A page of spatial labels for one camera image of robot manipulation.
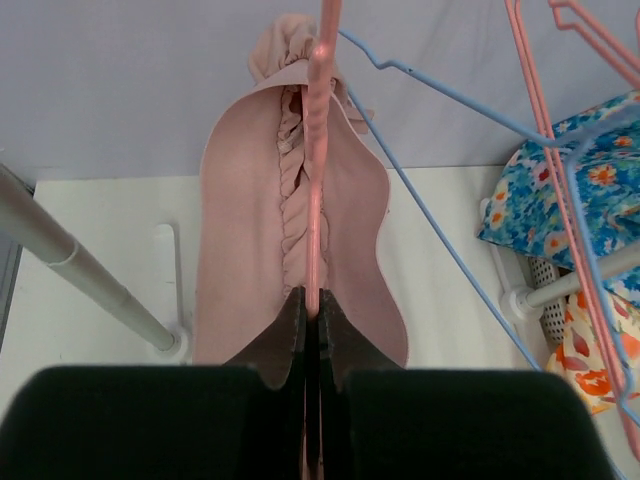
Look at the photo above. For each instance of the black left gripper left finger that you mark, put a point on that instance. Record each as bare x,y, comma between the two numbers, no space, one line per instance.
273,431

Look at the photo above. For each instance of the pink pleated skirt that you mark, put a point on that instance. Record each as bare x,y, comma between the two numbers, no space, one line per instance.
266,124

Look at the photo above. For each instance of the white clothes rack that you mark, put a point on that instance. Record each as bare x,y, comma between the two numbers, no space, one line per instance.
85,270

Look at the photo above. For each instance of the white plastic basket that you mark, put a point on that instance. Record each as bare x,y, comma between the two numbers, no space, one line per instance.
552,320

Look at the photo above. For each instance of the blue wire hanger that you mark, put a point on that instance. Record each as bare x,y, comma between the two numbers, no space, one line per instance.
440,273

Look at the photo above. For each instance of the pink hanger of tan skirt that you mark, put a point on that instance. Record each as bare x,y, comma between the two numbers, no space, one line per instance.
570,206

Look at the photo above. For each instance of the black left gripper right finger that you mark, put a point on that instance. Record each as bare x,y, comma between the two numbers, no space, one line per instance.
343,349

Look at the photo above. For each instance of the orange tulip floral skirt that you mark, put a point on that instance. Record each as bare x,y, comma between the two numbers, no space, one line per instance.
578,359

